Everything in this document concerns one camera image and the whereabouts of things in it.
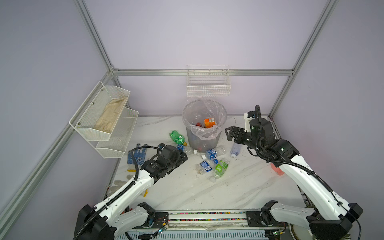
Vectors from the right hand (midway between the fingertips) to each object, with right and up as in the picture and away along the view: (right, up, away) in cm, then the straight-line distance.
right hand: (231, 130), depth 69 cm
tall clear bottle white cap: (+9, -13, +26) cm, 30 cm away
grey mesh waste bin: (-12, -10, +27) cm, 32 cm away
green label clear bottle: (-2, -22, +17) cm, 28 cm away
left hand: (-25, -16, +10) cm, 31 cm away
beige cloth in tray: (-64, +9, +11) cm, 65 cm away
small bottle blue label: (-23, -13, +28) cm, 38 cm away
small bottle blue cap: (-10, -22, +21) cm, 32 cm away
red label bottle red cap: (-15, +4, +32) cm, 35 cm away
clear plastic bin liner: (-16, +12, +24) cm, 32 cm away
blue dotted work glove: (-54, -17, +26) cm, 62 cm away
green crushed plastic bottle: (-30, -5, +35) cm, 46 cm away
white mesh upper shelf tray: (-70, +6, +9) cm, 71 cm away
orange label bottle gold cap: (-8, +5, +26) cm, 28 cm away
